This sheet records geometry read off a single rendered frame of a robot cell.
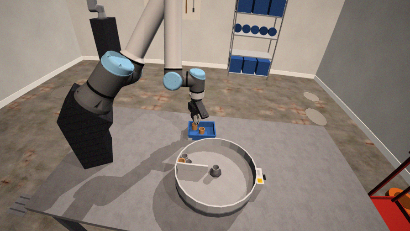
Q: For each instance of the white round turntable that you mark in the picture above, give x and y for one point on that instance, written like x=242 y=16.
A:
x=222 y=194

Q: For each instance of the blue crate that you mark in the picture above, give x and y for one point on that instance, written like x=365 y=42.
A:
x=210 y=130

